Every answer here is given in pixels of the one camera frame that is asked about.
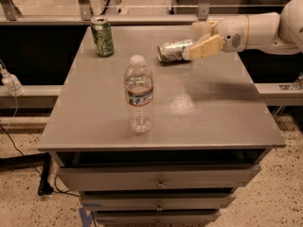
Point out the top grey drawer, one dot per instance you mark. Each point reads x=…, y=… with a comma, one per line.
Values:
x=157, y=177

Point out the black floor stand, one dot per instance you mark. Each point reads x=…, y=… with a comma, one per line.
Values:
x=31, y=161

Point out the clear plastic water bottle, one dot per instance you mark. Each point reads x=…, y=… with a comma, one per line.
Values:
x=138, y=87

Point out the white 7up can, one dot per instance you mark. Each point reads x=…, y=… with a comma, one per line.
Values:
x=177, y=51

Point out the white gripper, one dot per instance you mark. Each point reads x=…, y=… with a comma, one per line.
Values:
x=233, y=33

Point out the green soda can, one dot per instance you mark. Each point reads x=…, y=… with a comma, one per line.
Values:
x=102, y=35

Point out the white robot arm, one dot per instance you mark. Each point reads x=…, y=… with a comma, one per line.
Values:
x=271, y=33

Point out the grey drawer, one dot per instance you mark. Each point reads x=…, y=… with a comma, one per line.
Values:
x=157, y=202
x=157, y=177
x=157, y=218

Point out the middle grey drawer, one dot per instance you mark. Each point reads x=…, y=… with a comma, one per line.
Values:
x=157, y=202

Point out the grey drawer cabinet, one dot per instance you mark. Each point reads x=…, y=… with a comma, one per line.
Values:
x=205, y=113

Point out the metal railing frame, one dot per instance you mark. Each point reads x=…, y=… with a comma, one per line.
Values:
x=80, y=12

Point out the bottom grey drawer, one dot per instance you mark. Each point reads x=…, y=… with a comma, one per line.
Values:
x=157, y=218

